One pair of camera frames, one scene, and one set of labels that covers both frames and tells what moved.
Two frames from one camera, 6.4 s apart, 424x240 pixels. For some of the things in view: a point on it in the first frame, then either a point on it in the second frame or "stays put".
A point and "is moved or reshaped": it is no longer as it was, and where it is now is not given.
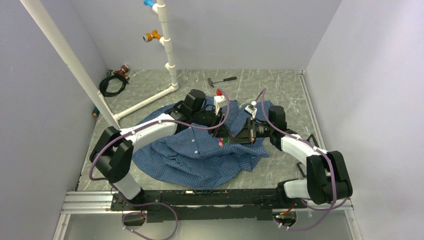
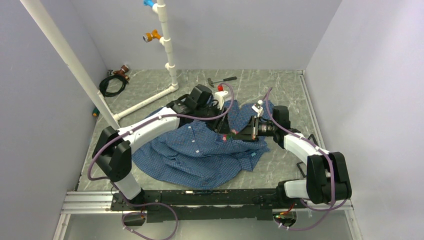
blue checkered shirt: (194, 158) stays put
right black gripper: (247, 134) stays put
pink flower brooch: (222, 141) is moved or reshaped
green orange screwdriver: (96, 112) stays put
